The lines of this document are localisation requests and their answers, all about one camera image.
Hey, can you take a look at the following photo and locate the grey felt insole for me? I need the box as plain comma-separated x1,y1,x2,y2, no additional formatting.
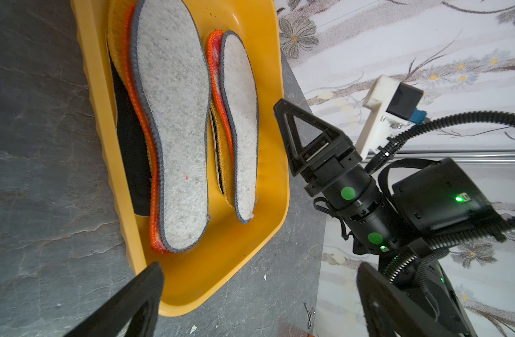
130,0,211,253
219,30,260,224

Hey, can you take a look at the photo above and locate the red patterned insole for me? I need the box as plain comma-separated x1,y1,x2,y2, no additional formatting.
121,3,170,255
204,30,234,159

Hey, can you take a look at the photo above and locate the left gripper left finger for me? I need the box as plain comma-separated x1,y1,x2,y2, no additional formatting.
66,262,165,336

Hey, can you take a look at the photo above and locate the black insole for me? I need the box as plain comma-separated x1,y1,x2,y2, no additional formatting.
209,108,224,194
110,62,151,216

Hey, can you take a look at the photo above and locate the yellow plastic storage tray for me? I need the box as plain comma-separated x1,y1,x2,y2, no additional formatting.
71,1,290,317

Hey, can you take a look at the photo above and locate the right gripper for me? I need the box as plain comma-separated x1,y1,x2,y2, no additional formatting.
274,98,392,253

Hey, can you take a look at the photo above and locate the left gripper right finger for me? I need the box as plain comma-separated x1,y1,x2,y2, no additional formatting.
357,262,453,336

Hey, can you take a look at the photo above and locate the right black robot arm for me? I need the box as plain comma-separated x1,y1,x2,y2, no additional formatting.
274,99,515,336

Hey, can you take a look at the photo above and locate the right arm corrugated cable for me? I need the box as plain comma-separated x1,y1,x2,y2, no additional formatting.
364,111,515,174

